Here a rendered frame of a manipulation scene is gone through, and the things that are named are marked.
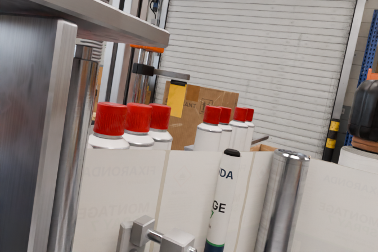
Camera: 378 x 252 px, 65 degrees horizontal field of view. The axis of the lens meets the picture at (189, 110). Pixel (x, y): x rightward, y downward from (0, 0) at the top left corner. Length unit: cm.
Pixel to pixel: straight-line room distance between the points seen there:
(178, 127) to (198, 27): 426
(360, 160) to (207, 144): 26
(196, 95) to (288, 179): 84
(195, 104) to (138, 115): 77
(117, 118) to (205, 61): 487
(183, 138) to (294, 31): 393
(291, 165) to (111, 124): 19
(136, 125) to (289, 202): 19
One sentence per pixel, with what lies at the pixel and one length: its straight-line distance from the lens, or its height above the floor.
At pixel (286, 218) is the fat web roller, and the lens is 34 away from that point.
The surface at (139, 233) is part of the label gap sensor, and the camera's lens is 25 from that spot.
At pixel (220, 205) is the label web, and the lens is 29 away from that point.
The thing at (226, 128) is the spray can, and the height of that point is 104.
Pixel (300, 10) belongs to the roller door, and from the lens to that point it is 499.
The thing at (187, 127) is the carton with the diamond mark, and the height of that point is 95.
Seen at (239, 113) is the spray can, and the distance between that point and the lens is 76.
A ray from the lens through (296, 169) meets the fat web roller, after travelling 33.
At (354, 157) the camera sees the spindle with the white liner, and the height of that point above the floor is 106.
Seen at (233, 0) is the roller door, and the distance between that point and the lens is 525.
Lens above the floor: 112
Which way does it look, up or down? 5 degrees down
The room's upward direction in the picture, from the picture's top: 10 degrees clockwise
